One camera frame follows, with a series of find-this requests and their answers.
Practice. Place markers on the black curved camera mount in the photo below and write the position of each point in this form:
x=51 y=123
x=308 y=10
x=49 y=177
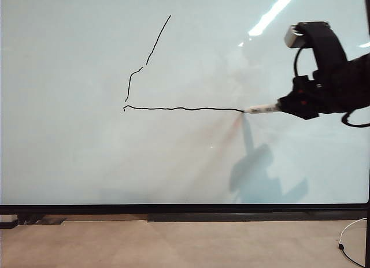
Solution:
x=326 y=45

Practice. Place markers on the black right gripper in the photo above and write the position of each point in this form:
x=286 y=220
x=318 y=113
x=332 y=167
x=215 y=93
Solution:
x=332 y=92

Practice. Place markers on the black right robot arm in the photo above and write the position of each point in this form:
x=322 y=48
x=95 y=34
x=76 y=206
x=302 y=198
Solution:
x=361 y=83

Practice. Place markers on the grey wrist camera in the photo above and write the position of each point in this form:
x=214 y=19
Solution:
x=295 y=37

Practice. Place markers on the black metal stand frame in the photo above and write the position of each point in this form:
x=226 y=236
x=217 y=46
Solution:
x=31 y=219

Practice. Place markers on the black whiteboard stand leg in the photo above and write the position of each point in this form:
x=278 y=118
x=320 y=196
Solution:
x=369 y=236

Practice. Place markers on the glass whiteboard black frame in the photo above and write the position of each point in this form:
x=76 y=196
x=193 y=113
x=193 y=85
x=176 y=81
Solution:
x=86 y=135

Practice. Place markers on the white box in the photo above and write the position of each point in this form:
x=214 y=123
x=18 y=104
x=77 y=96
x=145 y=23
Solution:
x=7 y=219

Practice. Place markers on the white whiteboard marker pen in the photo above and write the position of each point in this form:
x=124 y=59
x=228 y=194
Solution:
x=260 y=108

